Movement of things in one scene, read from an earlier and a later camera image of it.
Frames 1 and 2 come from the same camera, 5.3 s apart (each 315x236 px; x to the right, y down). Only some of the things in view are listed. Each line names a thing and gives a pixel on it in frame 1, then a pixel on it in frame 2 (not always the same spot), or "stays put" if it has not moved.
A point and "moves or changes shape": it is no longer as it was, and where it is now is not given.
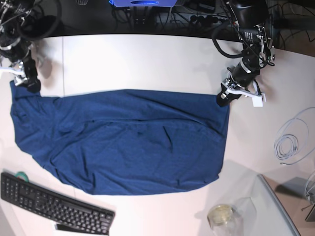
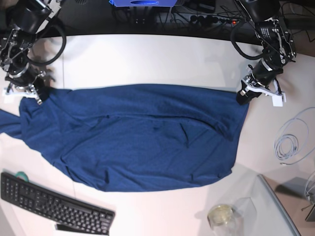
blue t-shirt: x=125 y=141 moves or changes shape
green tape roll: x=22 y=175 stays put
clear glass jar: x=236 y=220 stays put
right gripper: x=240 y=81 to x=261 y=78
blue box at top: x=143 y=3 stays put
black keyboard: x=65 y=213 stays put
